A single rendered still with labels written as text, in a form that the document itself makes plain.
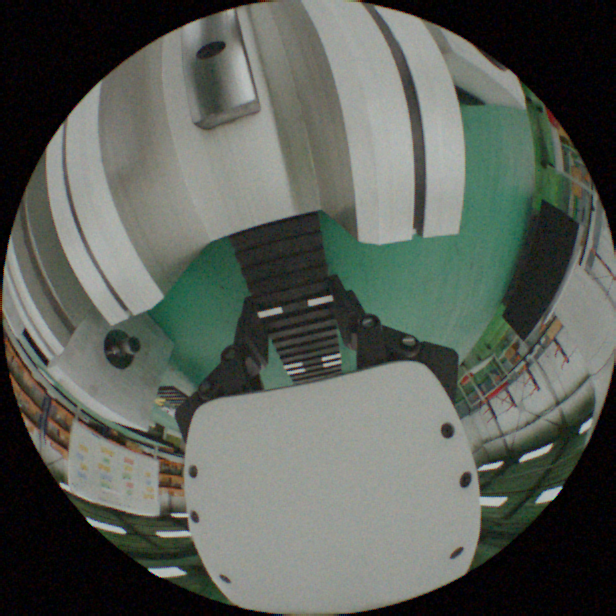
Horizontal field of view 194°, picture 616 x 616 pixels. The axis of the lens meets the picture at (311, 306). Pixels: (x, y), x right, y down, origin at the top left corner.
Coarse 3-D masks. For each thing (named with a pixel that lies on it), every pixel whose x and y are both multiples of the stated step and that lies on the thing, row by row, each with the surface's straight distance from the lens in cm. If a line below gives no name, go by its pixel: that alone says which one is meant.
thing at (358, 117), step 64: (320, 0) 5; (128, 64) 8; (192, 64) 8; (256, 64) 8; (320, 64) 5; (384, 64) 4; (64, 128) 7; (128, 128) 6; (192, 128) 8; (256, 128) 7; (320, 128) 5; (384, 128) 3; (448, 128) 4; (64, 192) 6; (128, 192) 5; (192, 192) 8; (256, 192) 7; (320, 192) 7; (384, 192) 3; (448, 192) 4; (128, 256) 5; (192, 256) 6
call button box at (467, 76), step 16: (432, 32) 13; (448, 32) 13; (448, 48) 12; (464, 48) 13; (448, 64) 13; (464, 64) 13; (480, 64) 13; (496, 64) 15; (464, 80) 15; (480, 80) 15; (496, 80) 14; (512, 80) 18; (464, 96) 18; (480, 96) 17; (496, 96) 17; (512, 96) 16
